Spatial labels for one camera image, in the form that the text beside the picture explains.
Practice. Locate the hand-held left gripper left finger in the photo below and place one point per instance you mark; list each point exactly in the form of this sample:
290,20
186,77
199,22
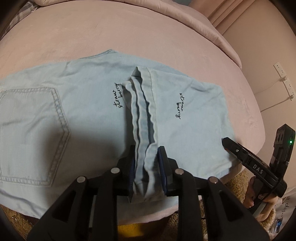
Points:
132,172

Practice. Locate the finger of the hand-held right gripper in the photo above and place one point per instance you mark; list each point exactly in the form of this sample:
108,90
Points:
235,150

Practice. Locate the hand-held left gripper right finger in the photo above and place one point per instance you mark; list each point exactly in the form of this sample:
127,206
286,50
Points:
161,169

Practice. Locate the person's right hand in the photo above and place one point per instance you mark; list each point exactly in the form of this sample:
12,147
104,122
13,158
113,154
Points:
269,205

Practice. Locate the brown fluffy rug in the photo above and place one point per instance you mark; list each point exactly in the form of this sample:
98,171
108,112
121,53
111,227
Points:
238,185

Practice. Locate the white printed bag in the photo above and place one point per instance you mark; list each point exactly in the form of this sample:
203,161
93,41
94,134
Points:
281,215

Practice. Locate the yellow fluffy cloth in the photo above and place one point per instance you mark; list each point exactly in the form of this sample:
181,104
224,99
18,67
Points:
129,230

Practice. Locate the white power strip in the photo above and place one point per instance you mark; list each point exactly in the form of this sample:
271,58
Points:
283,75

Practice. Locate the pink curtain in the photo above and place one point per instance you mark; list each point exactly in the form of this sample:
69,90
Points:
222,24

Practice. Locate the pink quilt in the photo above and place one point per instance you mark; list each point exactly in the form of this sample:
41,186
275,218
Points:
196,20

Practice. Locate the pink bed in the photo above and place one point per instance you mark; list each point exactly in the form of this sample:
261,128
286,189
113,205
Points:
92,30

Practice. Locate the plaid pillow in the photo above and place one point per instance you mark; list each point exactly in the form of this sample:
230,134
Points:
25,10

